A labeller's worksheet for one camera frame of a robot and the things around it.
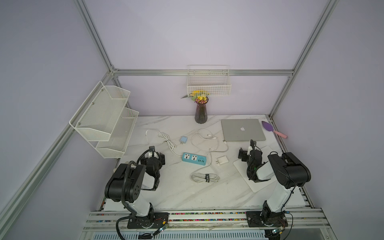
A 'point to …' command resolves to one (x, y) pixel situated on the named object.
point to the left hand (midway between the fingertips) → (152, 155)
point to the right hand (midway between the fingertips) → (249, 150)
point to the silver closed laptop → (242, 129)
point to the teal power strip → (194, 158)
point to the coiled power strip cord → (203, 177)
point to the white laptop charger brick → (222, 160)
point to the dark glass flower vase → (201, 114)
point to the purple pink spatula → (268, 128)
